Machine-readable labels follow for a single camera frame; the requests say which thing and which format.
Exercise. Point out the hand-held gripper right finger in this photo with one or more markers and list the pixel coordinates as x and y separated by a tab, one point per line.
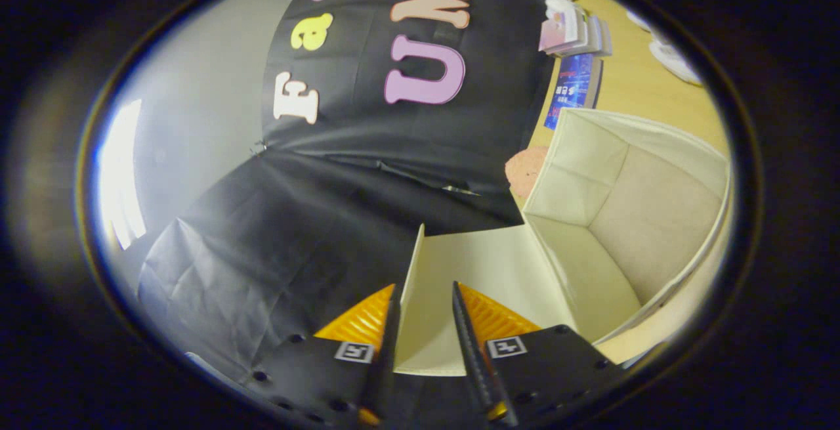
476	364

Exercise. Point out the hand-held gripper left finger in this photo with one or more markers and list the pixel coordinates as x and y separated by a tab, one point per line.
384	364

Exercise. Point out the beige fabric storage box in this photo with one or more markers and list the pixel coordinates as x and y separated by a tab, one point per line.
656	220

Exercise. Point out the white shoe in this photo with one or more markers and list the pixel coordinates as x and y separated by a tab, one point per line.
676	62
640	20

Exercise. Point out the black backdrop cloth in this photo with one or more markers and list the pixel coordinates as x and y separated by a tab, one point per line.
328	220

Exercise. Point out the orange round plush pad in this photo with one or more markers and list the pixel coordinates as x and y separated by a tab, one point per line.
525	171

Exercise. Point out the blue cover book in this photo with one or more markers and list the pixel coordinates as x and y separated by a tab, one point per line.
574	85

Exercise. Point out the pale grey book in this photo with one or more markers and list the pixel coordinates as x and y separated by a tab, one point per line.
594	36

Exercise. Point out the white fluffy ball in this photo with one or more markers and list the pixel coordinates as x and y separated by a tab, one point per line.
561	6

